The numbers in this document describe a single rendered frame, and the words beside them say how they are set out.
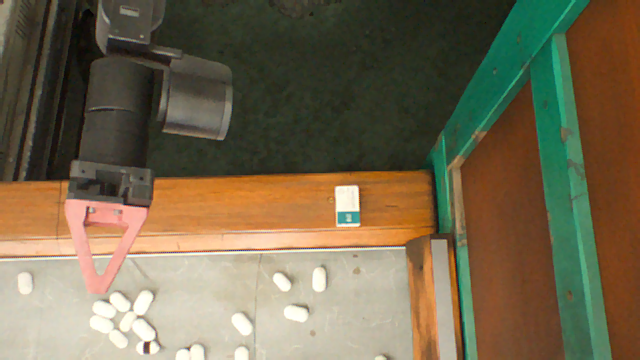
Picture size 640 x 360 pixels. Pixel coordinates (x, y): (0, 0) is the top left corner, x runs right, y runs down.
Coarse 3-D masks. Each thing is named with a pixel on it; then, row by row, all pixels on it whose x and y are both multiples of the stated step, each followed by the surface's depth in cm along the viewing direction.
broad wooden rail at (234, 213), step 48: (0, 192) 102; (48, 192) 102; (192, 192) 102; (240, 192) 102; (288, 192) 102; (384, 192) 102; (432, 192) 102; (0, 240) 100; (48, 240) 100; (96, 240) 100; (144, 240) 101; (192, 240) 101; (240, 240) 101; (288, 240) 101; (336, 240) 102; (384, 240) 102
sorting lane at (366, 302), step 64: (128, 256) 102; (192, 256) 102; (256, 256) 102; (320, 256) 102; (384, 256) 102; (0, 320) 99; (64, 320) 99; (192, 320) 99; (256, 320) 99; (320, 320) 99; (384, 320) 100
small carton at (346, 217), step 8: (336, 192) 100; (344, 192) 100; (352, 192) 100; (336, 200) 100; (344, 200) 100; (352, 200) 100; (336, 208) 100; (344, 208) 99; (352, 208) 99; (344, 216) 99; (352, 216) 99; (344, 224) 99; (352, 224) 99
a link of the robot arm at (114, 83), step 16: (96, 64) 58; (112, 64) 57; (128, 64) 58; (144, 64) 59; (96, 80) 57; (112, 80) 57; (128, 80) 57; (144, 80) 59; (160, 80) 62; (96, 96) 57; (112, 96) 57; (128, 96) 57; (144, 96) 58; (160, 96) 60; (144, 112) 58; (160, 112) 60
